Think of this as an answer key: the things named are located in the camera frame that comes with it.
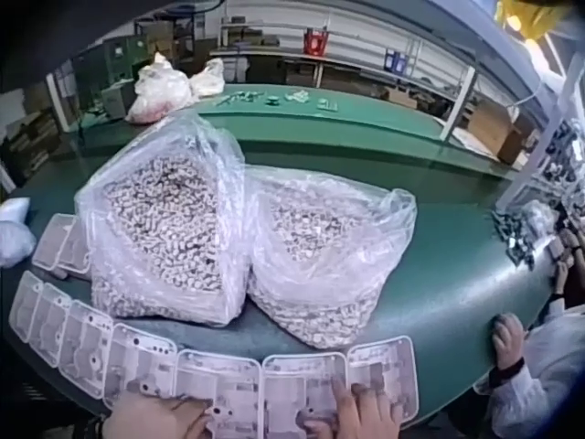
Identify person's right hand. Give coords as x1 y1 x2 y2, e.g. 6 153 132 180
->
303 377 404 439

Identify person's left hand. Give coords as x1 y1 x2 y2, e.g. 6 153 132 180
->
103 396 217 439

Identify white plastic housing piece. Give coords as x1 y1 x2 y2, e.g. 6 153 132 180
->
175 348 262 439

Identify row of white plastic housings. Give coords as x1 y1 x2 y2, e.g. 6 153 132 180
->
8 213 420 439

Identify wide clear bag of metal parts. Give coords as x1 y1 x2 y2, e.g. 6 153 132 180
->
243 165 418 352

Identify tall clear bag of metal parts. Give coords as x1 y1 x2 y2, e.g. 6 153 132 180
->
74 111 249 328

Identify bluish white plastic bag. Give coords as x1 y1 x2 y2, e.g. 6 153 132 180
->
0 198 37 269

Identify pinkish white plastic bag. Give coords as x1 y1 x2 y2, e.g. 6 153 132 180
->
124 51 194 125

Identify scattered small pale parts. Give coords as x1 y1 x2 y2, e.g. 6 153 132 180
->
213 88 343 113

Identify dark storage rack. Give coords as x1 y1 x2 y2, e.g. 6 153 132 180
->
0 61 80 187

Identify small white plastic bag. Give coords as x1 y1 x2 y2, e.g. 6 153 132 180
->
188 57 226 100

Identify green machine cabinet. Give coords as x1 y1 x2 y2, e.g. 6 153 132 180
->
71 33 154 121

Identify pile of dark small parts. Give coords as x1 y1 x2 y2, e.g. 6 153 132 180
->
490 199 555 272

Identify long white workbench shelf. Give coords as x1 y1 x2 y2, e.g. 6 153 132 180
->
208 16 485 141

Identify blue boxes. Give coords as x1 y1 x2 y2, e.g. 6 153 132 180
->
382 47 409 73

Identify cardboard boxes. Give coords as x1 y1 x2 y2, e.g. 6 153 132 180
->
470 102 543 166

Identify yellow hanging fixture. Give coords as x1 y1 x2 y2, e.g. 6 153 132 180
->
495 0 548 41

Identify white frame rack with parts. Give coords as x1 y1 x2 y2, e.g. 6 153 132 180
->
496 43 585 219

